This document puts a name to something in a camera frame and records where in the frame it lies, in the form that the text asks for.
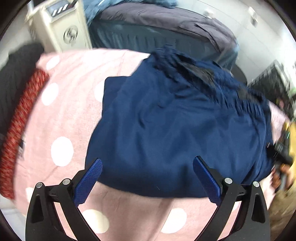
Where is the navy blue padded jacket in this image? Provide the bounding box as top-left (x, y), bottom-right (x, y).
top-left (85, 47), bottom-right (273, 198)

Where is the person's right hand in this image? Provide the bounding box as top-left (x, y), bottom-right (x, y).
top-left (271, 164), bottom-right (293, 190)

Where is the yellow cloth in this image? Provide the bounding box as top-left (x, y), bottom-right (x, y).
top-left (281, 121), bottom-right (295, 149)

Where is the person in beige sweater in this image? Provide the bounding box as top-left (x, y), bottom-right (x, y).
top-left (264, 182), bottom-right (295, 240)

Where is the pink polka dot bedsheet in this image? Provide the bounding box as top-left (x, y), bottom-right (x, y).
top-left (14, 49), bottom-right (281, 240)

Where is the black round stool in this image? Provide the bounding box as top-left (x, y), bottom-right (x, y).
top-left (230, 64), bottom-right (247, 85)

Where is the red floral folded cloth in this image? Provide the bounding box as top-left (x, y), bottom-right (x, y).
top-left (1, 68), bottom-right (50, 200)

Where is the black knitted folded garment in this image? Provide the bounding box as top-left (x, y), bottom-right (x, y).
top-left (0, 43), bottom-right (44, 145)

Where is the dark teal bed with blankets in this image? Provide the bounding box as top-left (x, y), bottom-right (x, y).
top-left (83, 1), bottom-right (239, 70)

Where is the cream machine with display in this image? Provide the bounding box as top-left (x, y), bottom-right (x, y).
top-left (25, 0), bottom-right (92, 53)

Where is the black wire rack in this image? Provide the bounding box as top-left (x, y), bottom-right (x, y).
top-left (248, 60), bottom-right (294, 120)

